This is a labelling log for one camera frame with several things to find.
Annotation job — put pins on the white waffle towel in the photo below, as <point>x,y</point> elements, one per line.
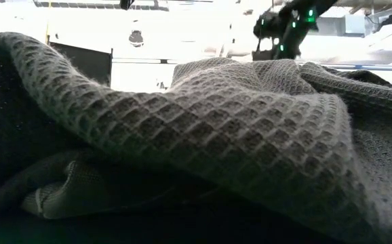
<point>216,128</point>

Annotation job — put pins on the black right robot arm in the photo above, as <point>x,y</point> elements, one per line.
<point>297,17</point>

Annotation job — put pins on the grey ceiling pipe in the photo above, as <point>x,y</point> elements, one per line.
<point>369,67</point>

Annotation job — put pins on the black ceiling lamp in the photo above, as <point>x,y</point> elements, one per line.
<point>136,38</point>

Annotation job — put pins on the black standing panel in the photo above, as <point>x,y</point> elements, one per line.
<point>87,64</point>

